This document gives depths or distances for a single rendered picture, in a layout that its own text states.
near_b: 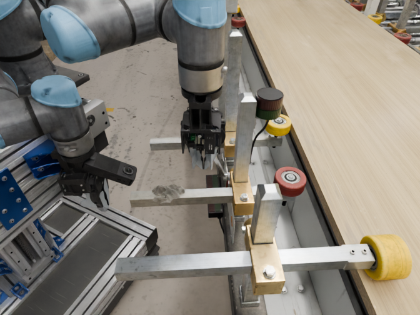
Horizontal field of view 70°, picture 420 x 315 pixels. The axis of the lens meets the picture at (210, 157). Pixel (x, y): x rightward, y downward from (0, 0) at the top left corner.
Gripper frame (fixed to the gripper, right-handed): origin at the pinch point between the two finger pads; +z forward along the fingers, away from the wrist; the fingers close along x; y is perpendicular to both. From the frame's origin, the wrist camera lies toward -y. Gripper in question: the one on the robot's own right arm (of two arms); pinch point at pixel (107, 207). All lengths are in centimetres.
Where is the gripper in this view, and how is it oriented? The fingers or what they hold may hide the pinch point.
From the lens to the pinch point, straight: 83.0
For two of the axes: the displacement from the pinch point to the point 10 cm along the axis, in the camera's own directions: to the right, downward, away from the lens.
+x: 0.3, 6.6, -7.5
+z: 0.0, 7.5, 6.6
